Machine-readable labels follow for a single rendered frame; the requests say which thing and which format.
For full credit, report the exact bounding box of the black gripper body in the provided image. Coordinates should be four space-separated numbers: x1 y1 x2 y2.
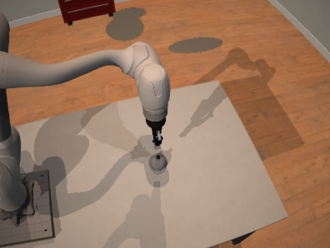
146 117 166 134

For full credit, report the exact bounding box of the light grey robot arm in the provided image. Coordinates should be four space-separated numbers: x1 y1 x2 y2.
0 12 170 225

